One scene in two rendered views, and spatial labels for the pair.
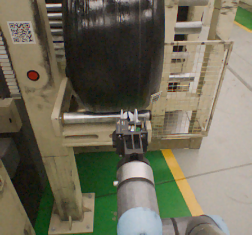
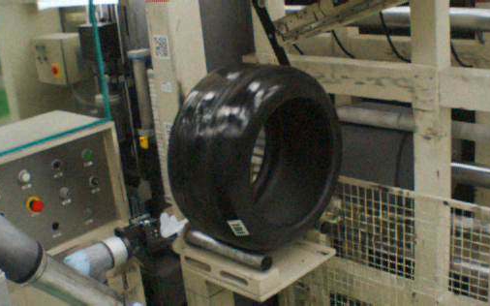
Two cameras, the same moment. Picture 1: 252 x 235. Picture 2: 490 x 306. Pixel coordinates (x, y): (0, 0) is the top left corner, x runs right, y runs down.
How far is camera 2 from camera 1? 1.42 m
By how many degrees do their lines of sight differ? 48
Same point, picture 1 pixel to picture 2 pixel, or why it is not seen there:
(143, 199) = (90, 250)
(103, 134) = (215, 267)
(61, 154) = (200, 291)
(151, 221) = (78, 258)
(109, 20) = (191, 133)
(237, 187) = not seen: outside the picture
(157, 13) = (229, 134)
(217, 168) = not seen: outside the picture
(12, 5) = (168, 108)
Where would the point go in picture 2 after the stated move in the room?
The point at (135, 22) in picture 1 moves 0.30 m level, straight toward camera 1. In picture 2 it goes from (207, 138) to (110, 170)
